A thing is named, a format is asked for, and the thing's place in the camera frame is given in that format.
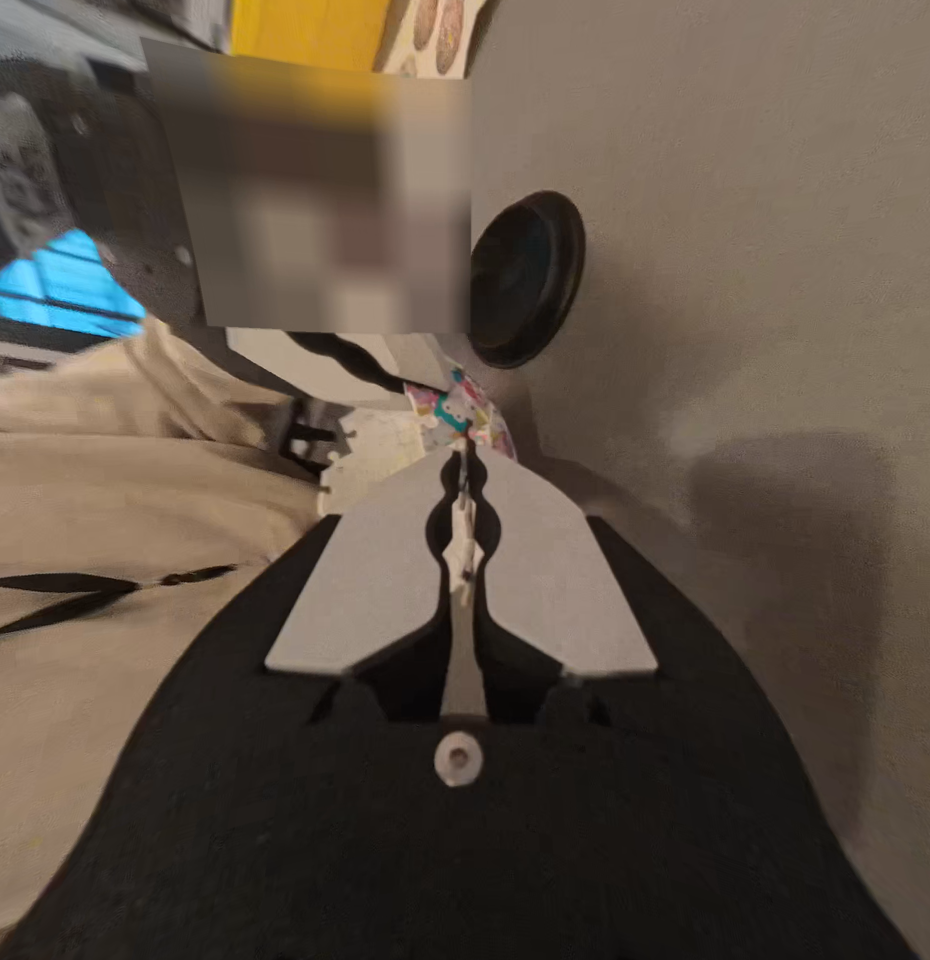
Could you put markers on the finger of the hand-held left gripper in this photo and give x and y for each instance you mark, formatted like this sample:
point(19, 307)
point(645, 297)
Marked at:
point(285, 371)
point(412, 352)

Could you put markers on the black ball stand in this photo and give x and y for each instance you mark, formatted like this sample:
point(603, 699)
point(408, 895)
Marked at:
point(525, 277)

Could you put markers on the person's cream sweatshirt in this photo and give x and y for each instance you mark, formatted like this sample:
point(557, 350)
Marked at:
point(97, 712)

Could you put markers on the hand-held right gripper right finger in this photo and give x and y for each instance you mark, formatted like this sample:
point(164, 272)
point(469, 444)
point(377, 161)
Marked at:
point(562, 592)

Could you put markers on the colourful puzzle ball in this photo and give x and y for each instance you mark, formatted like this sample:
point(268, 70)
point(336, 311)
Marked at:
point(457, 409)

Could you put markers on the yellow box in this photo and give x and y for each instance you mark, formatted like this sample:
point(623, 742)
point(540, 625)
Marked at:
point(307, 30)

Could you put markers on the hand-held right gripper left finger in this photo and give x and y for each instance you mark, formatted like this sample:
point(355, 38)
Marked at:
point(360, 592)

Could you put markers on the glass window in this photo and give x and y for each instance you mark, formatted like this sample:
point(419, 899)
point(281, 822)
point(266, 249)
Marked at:
point(60, 285)

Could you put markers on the puzzle instruction leaflet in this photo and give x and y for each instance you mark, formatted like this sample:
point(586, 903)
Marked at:
point(442, 30)

